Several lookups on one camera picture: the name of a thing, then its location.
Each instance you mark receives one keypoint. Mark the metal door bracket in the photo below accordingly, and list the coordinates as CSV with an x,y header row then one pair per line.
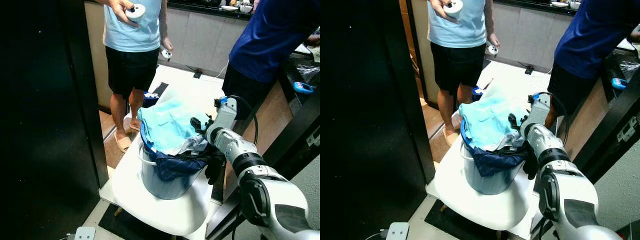
x,y
313,137
627,130

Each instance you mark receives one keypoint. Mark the black door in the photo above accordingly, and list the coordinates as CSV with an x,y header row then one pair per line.
x,y
45,120
370,115

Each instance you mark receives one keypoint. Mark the black floor mat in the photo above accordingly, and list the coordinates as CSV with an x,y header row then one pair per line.
x,y
440,220

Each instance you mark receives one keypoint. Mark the light-shirt person left hand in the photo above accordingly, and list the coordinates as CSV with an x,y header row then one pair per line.
x,y
493,39
166,44

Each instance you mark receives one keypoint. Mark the grey white garment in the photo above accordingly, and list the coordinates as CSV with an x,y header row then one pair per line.
x,y
192,145
510,141

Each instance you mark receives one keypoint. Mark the black garment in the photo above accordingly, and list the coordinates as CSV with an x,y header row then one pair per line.
x,y
215,170
530,165

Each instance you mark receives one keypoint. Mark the beige sandal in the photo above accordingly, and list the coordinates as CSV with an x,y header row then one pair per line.
x,y
449,136
122,142

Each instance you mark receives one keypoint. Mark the clear plastic bag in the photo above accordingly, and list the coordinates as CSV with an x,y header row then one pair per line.
x,y
630,69
309,72

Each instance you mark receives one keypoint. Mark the light blue garment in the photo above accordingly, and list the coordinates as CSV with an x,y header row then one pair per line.
x,y
485,120
167,122

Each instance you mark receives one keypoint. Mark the person in dark blue shirt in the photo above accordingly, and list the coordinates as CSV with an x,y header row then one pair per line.
x,y
270,37
592,35

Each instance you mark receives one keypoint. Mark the white bowl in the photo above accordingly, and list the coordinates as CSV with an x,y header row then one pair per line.
x,y
230,8
559,4

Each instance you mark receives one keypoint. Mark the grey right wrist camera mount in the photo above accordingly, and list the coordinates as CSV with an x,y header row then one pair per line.
x,y
226,114
541,111

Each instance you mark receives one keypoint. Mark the light-shirt person right hand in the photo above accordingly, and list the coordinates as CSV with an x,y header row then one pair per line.
x,y
439,7
119,9

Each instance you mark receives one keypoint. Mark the grey plastic laundry bucket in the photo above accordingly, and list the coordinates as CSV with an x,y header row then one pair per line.
x,y
487,182
167,186

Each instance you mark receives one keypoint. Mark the blue handheld device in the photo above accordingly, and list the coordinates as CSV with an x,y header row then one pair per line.
x,y
619,83
303,88

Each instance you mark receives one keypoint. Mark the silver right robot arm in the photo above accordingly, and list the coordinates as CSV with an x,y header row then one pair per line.
x,y
565,195
265,197

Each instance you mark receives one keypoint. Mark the black floor plug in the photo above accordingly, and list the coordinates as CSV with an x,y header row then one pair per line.
x,y
529,71
197,74

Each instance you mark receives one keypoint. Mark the person in light blue shirt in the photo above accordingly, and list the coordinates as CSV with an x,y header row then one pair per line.
x,y
457,35
132,37

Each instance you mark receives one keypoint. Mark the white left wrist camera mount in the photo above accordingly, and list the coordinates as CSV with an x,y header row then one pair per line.
x,y
397,231
85,234

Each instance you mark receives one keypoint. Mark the white round controller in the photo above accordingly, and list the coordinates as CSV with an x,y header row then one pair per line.
x,y
166,54
493,49
136,11
454,7

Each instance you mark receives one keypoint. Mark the small blue bin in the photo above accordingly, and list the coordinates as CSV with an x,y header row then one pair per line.
x,y
150,100
477,94

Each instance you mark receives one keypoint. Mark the dark blue garment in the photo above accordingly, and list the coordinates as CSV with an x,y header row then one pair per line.
x,y
492,161
172,165

